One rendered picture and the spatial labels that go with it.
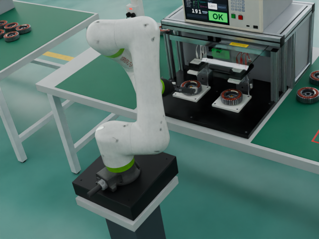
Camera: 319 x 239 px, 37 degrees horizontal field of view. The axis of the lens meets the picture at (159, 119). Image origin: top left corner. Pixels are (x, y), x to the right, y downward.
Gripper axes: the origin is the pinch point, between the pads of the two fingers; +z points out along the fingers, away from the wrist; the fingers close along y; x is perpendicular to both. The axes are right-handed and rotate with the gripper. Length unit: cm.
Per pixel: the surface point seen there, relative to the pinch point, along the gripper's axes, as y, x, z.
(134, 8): -85, 39, 57
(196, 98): 6.4, -4.5, 2.9
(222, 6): 15.0, 43.1, -3.1
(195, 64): 1.0, 12.7, 5.0
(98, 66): -73, -1, 15
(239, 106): 30.6, -3.6, 4.4
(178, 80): -13.7, 1.1, 15.0
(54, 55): -245, -15, 141
